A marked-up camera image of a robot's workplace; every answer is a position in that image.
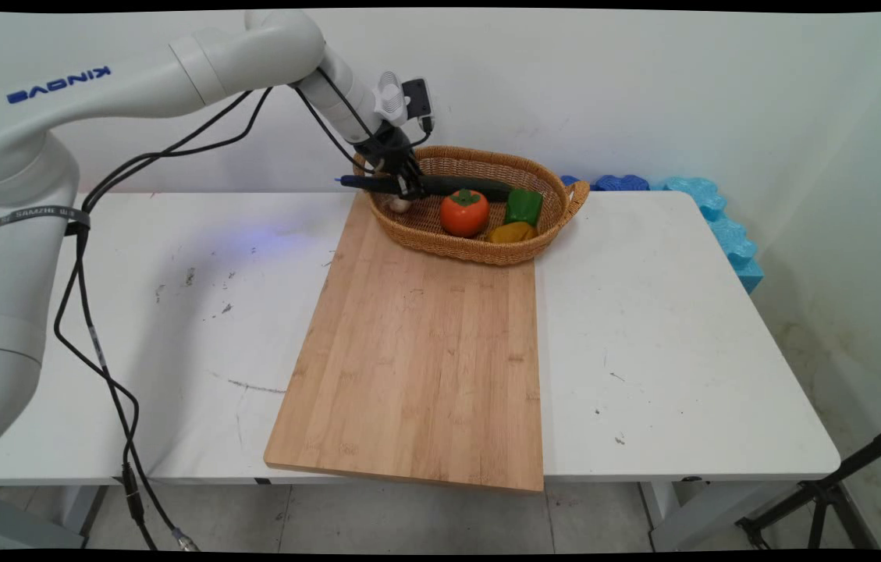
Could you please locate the short black wrist cable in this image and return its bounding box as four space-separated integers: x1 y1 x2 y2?
290 67 435 169

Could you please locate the oval woven wicker basket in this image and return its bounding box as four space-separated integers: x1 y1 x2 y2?
352 145 591 268

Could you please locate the white ribbed camera mount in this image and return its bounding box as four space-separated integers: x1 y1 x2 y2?
374 71 410 127

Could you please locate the bamboo wooden cutting board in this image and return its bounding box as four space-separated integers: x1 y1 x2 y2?
264 194 545 493

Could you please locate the green bell pepper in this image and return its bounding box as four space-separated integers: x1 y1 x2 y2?
503 188 545 229

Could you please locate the long dark green cucumber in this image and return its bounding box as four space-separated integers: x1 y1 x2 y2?
336 174 516 204

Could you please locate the light blue foam piece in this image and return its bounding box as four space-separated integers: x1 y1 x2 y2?
660 176 766 295

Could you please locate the orange persimmon with green calyx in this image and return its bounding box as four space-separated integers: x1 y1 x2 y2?
439 189 491 239

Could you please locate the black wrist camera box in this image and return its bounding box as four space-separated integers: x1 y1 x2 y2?
402 77 435 119

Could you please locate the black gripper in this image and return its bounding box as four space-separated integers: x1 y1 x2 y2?
354 125 427 199

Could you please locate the yellow bell pepper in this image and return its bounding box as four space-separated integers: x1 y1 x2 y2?
486 221 539 245

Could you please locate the long black robot cable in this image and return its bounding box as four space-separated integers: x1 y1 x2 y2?
53 86 275 552

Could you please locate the black strap with lettering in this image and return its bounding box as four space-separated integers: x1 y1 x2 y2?
0 205 92 236

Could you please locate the white table leg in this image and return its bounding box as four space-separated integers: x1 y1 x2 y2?
638 478 800 552
0 484 110 550

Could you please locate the dark blue foam piece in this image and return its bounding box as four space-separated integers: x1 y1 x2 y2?
560 174 652 193

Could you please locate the black tripod stand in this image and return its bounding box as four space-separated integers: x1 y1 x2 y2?
735 416 881 550

